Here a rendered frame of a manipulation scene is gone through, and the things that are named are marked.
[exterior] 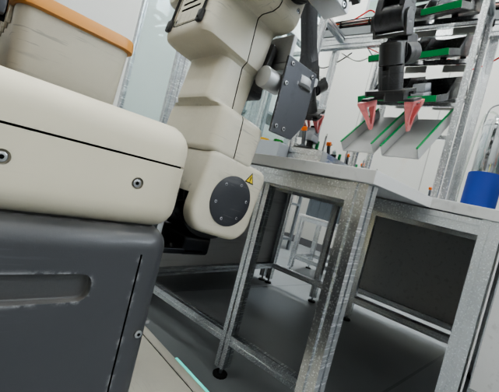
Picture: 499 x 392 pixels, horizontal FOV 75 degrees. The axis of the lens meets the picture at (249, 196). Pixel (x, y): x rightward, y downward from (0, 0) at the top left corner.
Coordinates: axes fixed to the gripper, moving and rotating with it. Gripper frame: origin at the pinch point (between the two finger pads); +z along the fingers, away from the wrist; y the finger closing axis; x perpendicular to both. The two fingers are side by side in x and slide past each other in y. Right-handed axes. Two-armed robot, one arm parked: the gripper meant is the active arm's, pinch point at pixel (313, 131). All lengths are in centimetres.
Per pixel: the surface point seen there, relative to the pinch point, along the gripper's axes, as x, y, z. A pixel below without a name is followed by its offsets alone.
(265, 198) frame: 41.5, -2.5, 8.7
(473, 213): 35, -68, -1
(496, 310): 2, -80, 72
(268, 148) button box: 28.6, 2.8, -5.8
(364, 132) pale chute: -1.5, -23.1, -1.1
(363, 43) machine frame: -140, 38, -2
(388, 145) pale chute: 8.1, -35.9, -2.3
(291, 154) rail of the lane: 23.3, -4.0, -1.3
